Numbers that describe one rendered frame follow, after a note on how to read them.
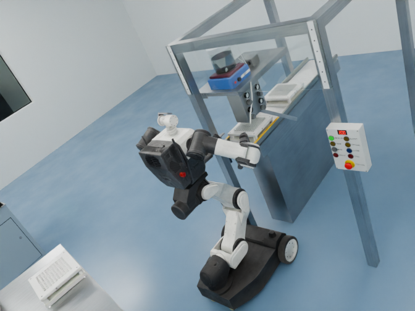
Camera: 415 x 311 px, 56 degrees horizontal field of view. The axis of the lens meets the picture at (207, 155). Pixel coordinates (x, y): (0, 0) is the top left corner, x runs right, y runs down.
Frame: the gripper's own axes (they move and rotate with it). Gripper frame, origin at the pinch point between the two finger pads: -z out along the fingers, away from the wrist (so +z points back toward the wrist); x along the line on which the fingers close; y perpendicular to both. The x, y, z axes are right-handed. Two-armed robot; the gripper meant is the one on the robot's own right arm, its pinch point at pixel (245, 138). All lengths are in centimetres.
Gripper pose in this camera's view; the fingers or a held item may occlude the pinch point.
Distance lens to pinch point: 256.7
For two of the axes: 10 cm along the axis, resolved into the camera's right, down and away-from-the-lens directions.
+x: 3.7, 8.0, 4.8
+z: -1.2, 5.5, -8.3
